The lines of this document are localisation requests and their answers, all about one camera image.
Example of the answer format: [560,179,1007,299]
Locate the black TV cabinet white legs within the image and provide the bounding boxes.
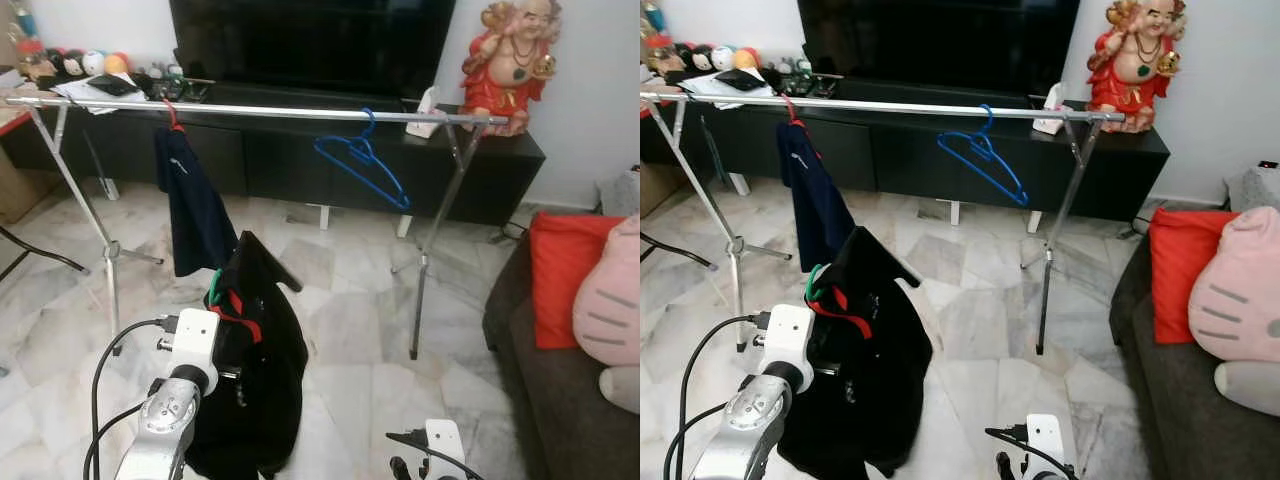
[0,78,547,237]
[640,75,1172,233]

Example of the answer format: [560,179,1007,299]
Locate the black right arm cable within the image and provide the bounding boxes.
[385,429,483,480]
[984,426,1081,480]

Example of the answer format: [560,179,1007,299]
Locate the brown cardboard box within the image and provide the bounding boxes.
[640,162,693,217]
[0,148,63,227]

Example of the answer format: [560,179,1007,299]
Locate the white lace covered side table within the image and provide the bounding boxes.
[596,168,640,217]
[1227,163,1280,214]

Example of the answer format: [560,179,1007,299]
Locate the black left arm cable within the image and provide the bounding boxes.
[83,314,182,480]
[663,311,774,480]

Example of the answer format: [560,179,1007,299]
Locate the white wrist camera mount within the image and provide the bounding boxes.
[1024,413,1067,471]
[424,418,467,473]
[171,307,222,374]
[761,303,816,370]

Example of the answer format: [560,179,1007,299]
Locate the red cushion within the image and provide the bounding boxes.
[1147,207,1242,346]
[527,211,627,351]

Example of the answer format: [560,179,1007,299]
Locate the red gold laughing Buddha statue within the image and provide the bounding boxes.
[460,0,562,138]
[1085,0,1189,134]

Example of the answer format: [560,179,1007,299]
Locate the pink cat face pillow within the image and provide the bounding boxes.
[571,214,640,368]
[1187,206,1280,364]

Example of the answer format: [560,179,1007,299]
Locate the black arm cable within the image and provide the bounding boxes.
[663,311,774,480]
[385,429,483,480]
[984,426,1081,480]
[83,314,182,480]

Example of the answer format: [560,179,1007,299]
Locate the white book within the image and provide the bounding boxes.
[50,74,153,113]
[679,70,778,108]

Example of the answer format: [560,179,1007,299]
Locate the black garment with red trim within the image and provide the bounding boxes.
[777,226,935,480]
[184,231,310,480]

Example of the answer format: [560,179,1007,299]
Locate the dark polo shirt white print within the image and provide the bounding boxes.
[776,119,857,274]
[153,124,240,279]

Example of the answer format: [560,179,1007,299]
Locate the black phone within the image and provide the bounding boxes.
[87,75,142,99]
[714,69,767,94]

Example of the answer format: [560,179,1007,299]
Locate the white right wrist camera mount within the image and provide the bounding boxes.
[1024,413,1067,471]
[424,418,467,473]

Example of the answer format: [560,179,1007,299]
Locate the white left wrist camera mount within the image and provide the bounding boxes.
[171,307,222,374]
[761,303,816,370]

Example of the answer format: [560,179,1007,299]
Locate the white pink packet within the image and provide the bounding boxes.
[1031,81,1070,136]
[404,85,447,140]

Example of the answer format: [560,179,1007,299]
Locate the dark grey fabric sofa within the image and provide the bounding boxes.
[1107,234,1280,480]
[482,234,640,480]

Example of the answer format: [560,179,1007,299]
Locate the silver metal clothes rack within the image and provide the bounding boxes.
[640,90,1127,357]
[4,95,512,362]

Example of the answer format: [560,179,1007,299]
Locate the black flat screen television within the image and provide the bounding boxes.
[168,0,458,100]
[797,0,1082,97]

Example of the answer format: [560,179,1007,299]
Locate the red lidded jar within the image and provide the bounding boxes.
[14,38,56,83]
[642,32,686,77]

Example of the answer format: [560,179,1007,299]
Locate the blue plastic clothes hanger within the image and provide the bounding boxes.
[936,103,1032,209]
[313,107,413,213]

